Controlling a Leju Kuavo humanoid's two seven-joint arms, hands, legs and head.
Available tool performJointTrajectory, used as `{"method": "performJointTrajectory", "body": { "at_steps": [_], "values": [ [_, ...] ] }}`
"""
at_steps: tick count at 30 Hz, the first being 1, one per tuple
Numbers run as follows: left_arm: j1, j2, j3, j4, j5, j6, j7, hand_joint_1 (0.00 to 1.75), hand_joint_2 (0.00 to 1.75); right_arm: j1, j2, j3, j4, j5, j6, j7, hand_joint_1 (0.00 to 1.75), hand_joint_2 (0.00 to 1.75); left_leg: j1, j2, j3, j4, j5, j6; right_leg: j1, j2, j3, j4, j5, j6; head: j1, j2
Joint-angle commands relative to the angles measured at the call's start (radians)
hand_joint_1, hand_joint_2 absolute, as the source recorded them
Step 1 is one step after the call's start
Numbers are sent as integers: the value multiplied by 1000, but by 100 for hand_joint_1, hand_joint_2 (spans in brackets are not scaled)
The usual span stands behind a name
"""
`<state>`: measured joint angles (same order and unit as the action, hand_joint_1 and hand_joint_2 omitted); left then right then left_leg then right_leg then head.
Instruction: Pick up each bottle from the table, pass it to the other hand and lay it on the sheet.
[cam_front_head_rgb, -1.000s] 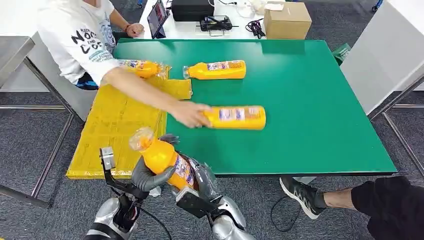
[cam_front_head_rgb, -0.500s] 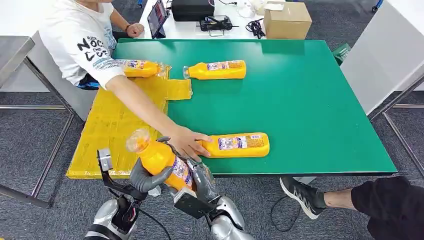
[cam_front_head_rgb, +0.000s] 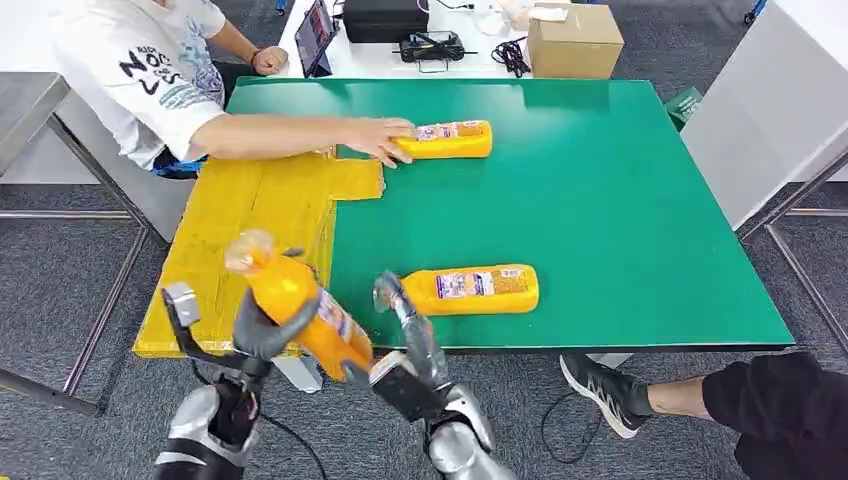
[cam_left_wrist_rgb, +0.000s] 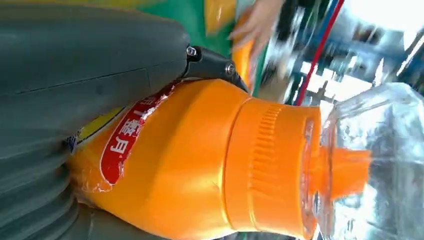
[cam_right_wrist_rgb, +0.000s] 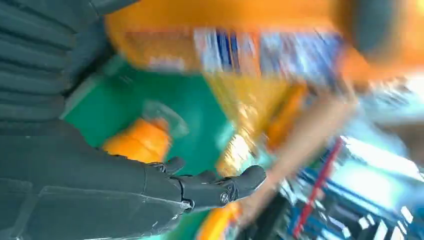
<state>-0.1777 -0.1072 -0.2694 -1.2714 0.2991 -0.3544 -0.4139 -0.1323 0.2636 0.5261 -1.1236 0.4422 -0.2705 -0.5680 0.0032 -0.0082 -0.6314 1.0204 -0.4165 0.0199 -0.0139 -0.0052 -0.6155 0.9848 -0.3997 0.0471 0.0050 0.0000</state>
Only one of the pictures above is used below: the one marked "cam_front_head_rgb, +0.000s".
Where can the tablet with stand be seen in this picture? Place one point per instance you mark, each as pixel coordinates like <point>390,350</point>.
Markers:
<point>312,33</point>

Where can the person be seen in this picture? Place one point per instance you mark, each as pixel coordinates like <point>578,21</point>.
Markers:
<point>782,411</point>
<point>146,73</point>

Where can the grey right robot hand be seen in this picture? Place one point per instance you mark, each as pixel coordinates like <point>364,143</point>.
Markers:
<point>424,344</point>

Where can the orange drink bottle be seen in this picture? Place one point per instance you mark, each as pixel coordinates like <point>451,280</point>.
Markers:
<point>285,285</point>
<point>457,142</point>
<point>477,295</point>

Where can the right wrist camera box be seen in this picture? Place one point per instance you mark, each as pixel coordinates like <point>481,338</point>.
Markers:
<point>401,391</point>

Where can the black case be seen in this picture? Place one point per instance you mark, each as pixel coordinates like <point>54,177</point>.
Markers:
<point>384,23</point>

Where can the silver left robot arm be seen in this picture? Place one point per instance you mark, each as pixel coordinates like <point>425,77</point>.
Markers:
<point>199,424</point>

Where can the white side table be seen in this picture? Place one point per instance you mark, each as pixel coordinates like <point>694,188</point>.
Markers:
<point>762,112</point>

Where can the brown cardboard box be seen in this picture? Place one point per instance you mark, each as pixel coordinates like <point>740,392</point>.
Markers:
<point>575,50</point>

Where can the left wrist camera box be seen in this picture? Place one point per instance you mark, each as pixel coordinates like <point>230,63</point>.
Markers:
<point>180,305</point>

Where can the person's right hand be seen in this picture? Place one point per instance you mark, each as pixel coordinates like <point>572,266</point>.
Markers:
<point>374,136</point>

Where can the blue metal part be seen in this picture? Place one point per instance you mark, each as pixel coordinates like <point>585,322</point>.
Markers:
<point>756,10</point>

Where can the white table foot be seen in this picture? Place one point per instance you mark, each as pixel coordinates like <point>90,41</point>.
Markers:
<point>609,360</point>
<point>298,374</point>

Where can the person's left hand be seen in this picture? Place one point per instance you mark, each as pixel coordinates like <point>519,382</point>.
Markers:
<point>272,61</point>

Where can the green table mat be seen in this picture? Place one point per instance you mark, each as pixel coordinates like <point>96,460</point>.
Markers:
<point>596,199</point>

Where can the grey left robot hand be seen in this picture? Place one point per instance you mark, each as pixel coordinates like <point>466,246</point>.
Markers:
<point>258,338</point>

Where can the yellow sheet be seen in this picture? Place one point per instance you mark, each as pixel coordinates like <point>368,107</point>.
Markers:
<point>232,212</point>

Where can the grey steel table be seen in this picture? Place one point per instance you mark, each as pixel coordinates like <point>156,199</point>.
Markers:
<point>26,106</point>

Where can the small green box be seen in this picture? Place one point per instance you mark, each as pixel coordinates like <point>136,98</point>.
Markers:
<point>684,108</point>

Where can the black controller device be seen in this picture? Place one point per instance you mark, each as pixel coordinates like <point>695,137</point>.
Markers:
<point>434,48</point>

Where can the white plastic bag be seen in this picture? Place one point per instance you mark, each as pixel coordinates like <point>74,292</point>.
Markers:
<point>491,20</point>

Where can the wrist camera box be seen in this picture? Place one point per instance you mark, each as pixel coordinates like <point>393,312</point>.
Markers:
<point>401,391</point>
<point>180,305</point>

